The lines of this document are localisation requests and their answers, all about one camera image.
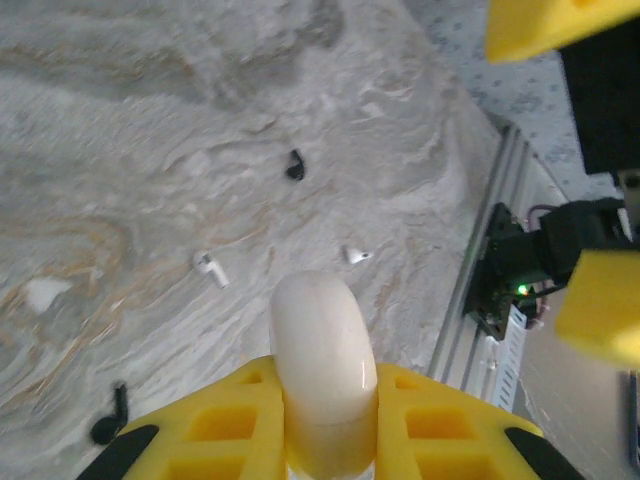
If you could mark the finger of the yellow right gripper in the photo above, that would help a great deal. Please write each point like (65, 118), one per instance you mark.
(605, 310)
(545, 25)

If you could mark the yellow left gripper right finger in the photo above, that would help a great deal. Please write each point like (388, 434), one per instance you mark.
(440, 435)

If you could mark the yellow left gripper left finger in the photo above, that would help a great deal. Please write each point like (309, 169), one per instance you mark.
(215, 435)

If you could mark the small black screw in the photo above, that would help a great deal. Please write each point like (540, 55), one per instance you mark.
(107, 425)

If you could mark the small white fragment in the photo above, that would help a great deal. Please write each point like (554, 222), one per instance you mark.
(355, 256)

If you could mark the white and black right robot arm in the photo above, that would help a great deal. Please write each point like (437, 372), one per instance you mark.
(575, 235)

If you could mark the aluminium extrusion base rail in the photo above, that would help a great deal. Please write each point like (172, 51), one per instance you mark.
(500, 200)

